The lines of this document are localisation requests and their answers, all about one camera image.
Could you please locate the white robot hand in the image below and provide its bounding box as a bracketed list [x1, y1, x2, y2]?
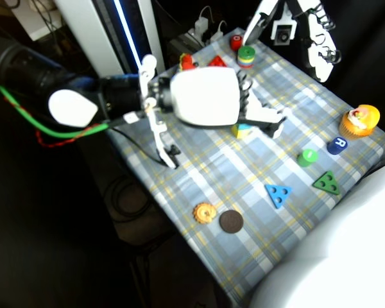
[243, 0, 343, 83]
[169, 66, 289, 139]

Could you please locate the red triangle block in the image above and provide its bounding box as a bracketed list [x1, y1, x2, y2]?
[207, 56, 228, 68]

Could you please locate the strawberry cupcake toy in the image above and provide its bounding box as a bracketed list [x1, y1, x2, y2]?
[178, 53, 199, 71]

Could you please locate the yellow wooden cube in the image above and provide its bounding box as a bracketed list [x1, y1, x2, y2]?
[231, 124, 253, 140]

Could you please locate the red cylinder block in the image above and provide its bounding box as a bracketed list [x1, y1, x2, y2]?
[230, 34, 244, 51]

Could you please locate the white power adapter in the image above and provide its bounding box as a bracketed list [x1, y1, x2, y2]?
[194, 16, 211, 33]
[211, 19, 228, 39]

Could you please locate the blue plaid tablecloth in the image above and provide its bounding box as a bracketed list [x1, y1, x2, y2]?
[107, 27, 385, 305]

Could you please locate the orange topped cupcake toy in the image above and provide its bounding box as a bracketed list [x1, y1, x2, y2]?
[338, 104, 381, 141]

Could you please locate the blue cylinder block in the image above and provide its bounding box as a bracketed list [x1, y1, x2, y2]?
[327, 137, 348, 155]

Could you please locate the green cylinder block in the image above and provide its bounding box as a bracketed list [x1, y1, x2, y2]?
[296, 149, 320, 167]

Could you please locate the tan round biscuit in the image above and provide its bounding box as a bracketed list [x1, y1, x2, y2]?
[192, 202, 218, 225]

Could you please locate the blue triangle block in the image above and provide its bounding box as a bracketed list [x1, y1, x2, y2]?
[264, 184, 293, 209]

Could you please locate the dark brown sandwich cookie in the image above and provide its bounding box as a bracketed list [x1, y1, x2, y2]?
[219, 210, 244, 233]

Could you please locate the white robot body column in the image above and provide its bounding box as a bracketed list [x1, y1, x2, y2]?
[53, 0, 166, 78]

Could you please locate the green triangle block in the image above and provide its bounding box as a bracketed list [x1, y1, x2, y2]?
[312, 170, 341, 196]

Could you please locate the white box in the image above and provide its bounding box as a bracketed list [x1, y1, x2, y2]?
[11, 0, 65, 41]

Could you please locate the white blurred foreground shell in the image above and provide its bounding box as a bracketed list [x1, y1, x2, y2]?
[248, 160, 385, 308]

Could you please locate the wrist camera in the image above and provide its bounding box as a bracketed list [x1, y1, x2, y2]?
[271, 19, 298, 46]

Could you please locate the striped ring stack toy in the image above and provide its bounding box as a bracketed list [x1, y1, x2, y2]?
[236, 46, 256, 69]

